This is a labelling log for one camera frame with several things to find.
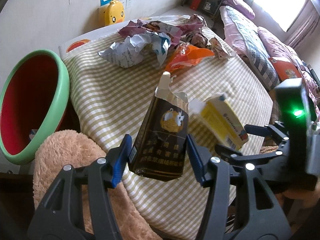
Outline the yellow white medicine box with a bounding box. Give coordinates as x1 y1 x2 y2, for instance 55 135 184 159
189 94 248 151

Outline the crumpled purple wrapper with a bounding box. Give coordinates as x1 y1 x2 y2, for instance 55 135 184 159
118 14 210 48

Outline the fluffy tan blanket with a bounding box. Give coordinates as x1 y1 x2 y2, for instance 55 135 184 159
32 129 163 240

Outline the orange plastic bag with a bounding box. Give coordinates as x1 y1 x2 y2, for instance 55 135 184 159
164 43 215 73

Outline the black gold cigarette box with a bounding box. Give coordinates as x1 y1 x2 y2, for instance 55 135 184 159
128 72 189 181

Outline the red bin green rim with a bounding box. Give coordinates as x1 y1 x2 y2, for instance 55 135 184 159
1 49 70 165

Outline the pink floral pillow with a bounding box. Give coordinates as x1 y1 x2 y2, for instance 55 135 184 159
258 27 303 67

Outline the small brown patterned wrapper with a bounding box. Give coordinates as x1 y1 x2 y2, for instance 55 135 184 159
209 37 236 60

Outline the orange red box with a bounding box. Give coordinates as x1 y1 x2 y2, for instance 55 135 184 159
269 57 302 82

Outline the checkered beige table cloth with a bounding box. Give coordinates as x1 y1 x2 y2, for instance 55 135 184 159
61 28 273 239

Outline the yellow duck toy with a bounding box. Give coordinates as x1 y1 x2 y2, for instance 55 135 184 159
98 0 125 26

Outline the purple curtain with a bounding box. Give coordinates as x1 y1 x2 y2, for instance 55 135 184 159
285 8 319 49

